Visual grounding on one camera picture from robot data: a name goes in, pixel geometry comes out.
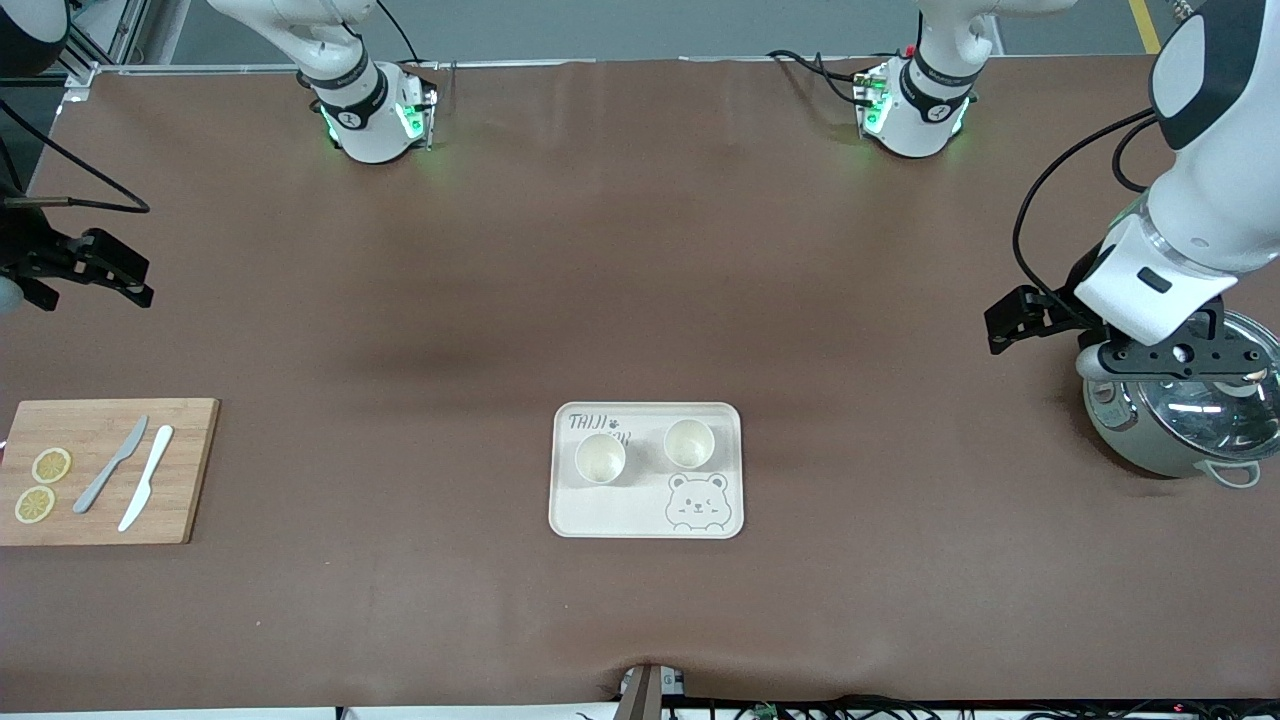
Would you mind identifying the white plastic cup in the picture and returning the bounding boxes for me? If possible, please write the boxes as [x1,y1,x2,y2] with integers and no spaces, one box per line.
[575,433,628,486]
[663,418,716,471]

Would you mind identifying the glass pot lid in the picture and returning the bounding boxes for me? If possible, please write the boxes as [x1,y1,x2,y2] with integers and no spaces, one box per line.
[1130,310,1280,466]

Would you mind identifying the grey electric cooking pot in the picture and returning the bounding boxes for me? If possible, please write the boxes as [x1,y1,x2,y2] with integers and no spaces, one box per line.
[1083,312,1280,491]

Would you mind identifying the grey plastic knife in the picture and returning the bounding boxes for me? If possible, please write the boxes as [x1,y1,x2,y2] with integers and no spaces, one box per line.
[72,415,150,515]

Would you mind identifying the white plastic knife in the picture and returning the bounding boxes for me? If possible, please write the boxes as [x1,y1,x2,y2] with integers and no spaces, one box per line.
[117,425,175,533]

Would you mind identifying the wooden cutting board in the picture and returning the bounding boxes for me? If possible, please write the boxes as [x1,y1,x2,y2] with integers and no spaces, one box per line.
[0,398,221,547]

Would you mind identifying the brown table cover mat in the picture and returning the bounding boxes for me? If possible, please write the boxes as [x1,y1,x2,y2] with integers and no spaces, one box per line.
[0,55,1280,713]

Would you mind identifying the cream tray with bear print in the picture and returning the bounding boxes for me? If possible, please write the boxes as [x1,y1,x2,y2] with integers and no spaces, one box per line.
[548,401,745,541]

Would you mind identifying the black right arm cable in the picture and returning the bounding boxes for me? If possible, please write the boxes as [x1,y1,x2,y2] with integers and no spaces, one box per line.
[0,98,151,214]

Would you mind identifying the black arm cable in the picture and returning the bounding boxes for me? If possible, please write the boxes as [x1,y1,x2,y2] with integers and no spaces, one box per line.
[0,98,151,214]
[1012,108,1161,301]

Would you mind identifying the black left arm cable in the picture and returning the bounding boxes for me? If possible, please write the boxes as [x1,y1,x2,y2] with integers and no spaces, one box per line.
[1012,108,1161,301]

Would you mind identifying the short black cable loop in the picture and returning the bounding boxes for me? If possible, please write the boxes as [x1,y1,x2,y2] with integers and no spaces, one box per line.
[1112,118,1156,194]

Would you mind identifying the aluminium frame profile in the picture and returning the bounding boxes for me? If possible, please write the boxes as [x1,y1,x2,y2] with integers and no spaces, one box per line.
[60,0,151,91]

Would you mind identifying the black base cables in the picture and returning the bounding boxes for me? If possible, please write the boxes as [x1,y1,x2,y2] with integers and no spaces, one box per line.
[765,48,873,107]

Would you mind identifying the thin black base cable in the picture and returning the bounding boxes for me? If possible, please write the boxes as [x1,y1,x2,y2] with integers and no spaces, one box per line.
[375,0,423,66]

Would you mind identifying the grey metal table bracket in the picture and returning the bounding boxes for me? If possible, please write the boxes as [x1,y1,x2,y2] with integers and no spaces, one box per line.
[615,662,688,720]

